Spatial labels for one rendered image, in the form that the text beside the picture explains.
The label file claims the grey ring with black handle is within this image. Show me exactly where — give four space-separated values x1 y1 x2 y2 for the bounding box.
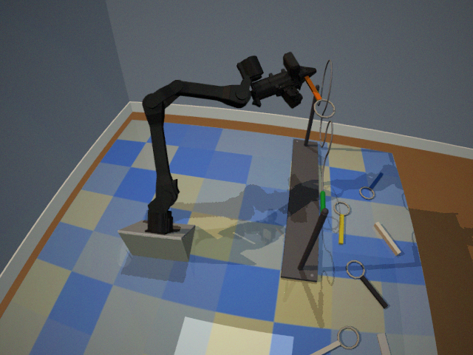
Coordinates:
345 260 388 308

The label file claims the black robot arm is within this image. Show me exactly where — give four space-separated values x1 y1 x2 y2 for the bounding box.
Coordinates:
142 55 303 235

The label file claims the dark wire loop with yellow handle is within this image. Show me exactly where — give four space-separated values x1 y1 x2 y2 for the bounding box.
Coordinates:
334 201 350 245

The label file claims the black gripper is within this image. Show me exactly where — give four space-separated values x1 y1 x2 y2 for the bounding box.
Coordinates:
267 52 316 97

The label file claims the orange handle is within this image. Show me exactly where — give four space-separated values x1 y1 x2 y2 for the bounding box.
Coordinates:
304 76 336 118

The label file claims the tan ring with straight handle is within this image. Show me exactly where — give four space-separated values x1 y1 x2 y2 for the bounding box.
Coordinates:
310 326 360 355

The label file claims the beige rectangular bar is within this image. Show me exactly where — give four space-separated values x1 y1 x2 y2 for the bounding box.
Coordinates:
374 222 401 256

